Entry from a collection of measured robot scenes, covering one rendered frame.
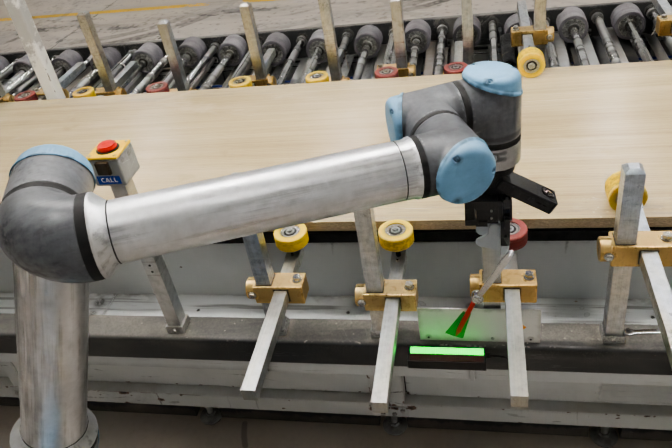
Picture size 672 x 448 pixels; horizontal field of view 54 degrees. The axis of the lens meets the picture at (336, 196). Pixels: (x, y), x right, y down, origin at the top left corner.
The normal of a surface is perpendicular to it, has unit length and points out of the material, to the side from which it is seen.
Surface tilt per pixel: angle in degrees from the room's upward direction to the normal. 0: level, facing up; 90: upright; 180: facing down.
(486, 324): 90
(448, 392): 90
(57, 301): 95
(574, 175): 0
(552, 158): 0
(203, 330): 0
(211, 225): 82
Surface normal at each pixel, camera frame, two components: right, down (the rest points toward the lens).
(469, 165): 0.32, 0.50
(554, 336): -0.15, -0.81
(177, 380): -0.17, 0.58
